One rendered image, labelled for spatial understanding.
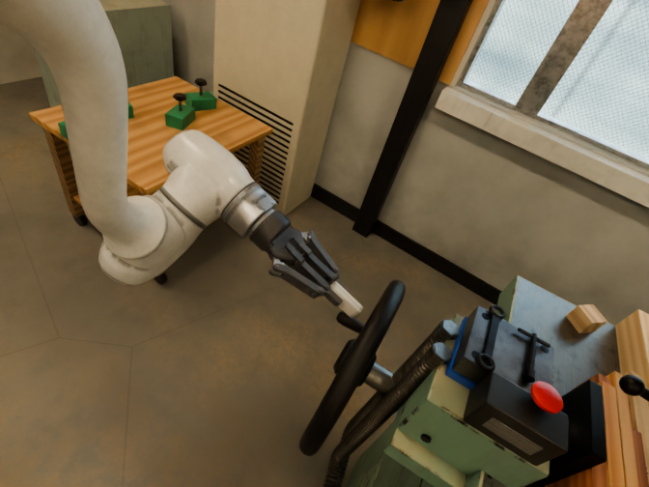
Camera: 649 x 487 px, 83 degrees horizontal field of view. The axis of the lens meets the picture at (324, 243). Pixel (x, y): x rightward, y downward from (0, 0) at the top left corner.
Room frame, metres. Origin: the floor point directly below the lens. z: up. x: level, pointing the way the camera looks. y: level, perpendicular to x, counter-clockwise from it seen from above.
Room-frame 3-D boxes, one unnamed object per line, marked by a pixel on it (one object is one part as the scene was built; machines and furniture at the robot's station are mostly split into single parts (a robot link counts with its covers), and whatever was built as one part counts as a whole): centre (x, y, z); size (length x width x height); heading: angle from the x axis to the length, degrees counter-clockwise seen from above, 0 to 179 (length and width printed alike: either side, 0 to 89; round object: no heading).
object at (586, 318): (0.45, -0.45, 0.92); 0.03 x 0.03 x 0.03; 25
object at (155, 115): (1.22, 0.74, 0.32); 0.66 x 0.57 x 0.64; 161
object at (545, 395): (0.21, -0.25, 1.02); 0.03 x 0.03 x 0.01
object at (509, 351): (0.25, -0.23, 0.99); 0.13 x 0.11 x 0.06; 163
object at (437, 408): (0.25, -0.24, 0.91); 0.15 x 0.14 x 0.09; 163
